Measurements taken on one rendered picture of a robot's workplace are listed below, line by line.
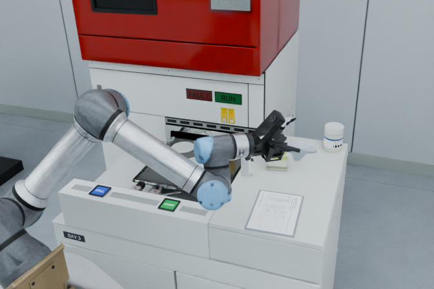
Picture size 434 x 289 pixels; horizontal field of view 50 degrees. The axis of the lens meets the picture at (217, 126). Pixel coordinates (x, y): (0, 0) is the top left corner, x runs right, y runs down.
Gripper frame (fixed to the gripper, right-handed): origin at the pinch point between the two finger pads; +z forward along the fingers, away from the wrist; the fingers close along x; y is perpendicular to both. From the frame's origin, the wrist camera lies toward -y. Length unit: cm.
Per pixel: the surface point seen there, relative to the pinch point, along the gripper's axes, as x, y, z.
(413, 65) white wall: -106, 62, 151
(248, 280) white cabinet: 23.8, 38.4, -20.6
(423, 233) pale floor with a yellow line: -20, 121, 127
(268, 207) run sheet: 10.1, 21.3, -12.1
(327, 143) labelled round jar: -14.7, 23.1, 23.2
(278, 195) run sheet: 5.4, 22.3, -6.4
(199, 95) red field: -57, 30, -15
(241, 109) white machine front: -44, 29, 0
